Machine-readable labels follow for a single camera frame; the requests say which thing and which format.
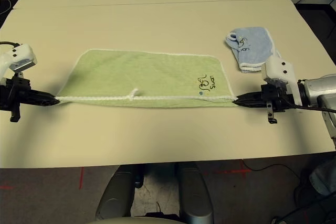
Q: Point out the grey blue fabric bundle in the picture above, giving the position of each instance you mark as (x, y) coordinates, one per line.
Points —
(324, 179)

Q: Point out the grey robot leg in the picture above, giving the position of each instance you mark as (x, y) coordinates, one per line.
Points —
(194, 195)
(118, 195)

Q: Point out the grey left robot leg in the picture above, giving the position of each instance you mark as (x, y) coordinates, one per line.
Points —
(118, 195)

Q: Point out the folded blue towel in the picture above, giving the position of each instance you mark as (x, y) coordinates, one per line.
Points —
(252, 45)

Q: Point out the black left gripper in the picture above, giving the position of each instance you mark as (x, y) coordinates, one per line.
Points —
(15, 93)

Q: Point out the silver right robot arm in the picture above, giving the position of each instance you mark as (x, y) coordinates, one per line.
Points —
(320, 87)

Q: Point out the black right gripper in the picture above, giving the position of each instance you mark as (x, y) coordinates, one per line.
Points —
(274, 96)

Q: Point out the green towel white trim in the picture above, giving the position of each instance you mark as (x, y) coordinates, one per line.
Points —
(144, 77)

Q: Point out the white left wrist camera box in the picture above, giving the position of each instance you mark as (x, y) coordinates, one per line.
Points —
(18, 53)

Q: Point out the black side table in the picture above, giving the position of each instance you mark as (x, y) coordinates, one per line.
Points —
(323, 1)

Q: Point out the grey right robot leg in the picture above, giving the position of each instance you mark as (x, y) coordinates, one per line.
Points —
(194, 195)

